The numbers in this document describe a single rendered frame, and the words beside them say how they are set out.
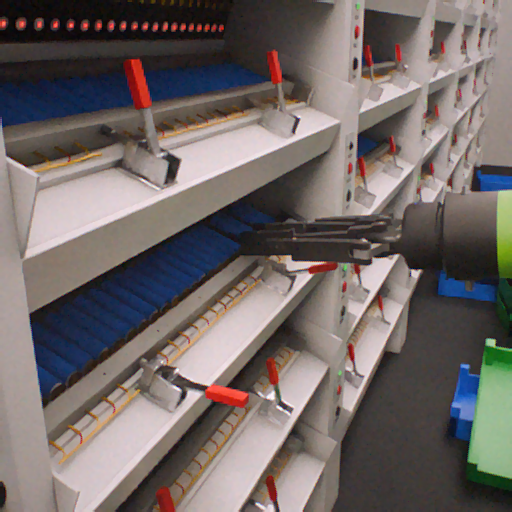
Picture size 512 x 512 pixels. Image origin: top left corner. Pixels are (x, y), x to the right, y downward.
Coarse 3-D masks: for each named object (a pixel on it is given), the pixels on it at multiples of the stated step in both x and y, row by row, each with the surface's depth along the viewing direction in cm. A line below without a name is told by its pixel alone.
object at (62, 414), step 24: (240, 264) 72; (216, 288) 66; (168, 312) 59; (192, 312) 61; (144, 336) 55; (168, 336) 57; (120, 360) 51; (96, 384) 48; (120, 384) 51; (48, 408) 44; (72, 408) 45; (120, 408) 49; (48, 432) 42
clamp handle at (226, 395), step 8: (176, 376) 52; (176, 384) 51; (184, 384) 51; (192, 384) 51; (200, 384) 51; (200, 392) 50; (208, 392) 50; (216, 392) 50; (224, 392) 50; (232, 392) 50; (240, 392) 50; (216, 400) 50; (224, 400) 49; (232, 400) 49; (240, 400) 49; (248, 400) 50
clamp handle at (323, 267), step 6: (318, 264) 73; (324, 264) 72; (330, 264) 71; (336, 264) 72; (282, 270) 74; (300, 270) 74; (306, 270) 73; (312, 270) 72; (318, 270) 72; (324, 270) 72; (330, 270) 71
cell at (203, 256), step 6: (174, 240) 73; (180, 240) 73; (180, 246) 73; (186, 246) 73; (192, 246) 73; (192, 252) 72; (198, 252) 72; (204, 252) 73; (198, 258) 72; (204, 258) 72; (210, 258) 72; (210, 264) 72; (216, 264) 72
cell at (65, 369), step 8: (40, 344) 50; (40, 352) 49; (48, 352) 50; (40, 360) 49; (48, 360) 49; (56, 360) 49; (64, 360) 50; (48, 368) 49; (56, 368) 49; (64, 368) 49; (72, 368) 49; (56, 376) 49; (64, 376) 48; (64, 384) 49
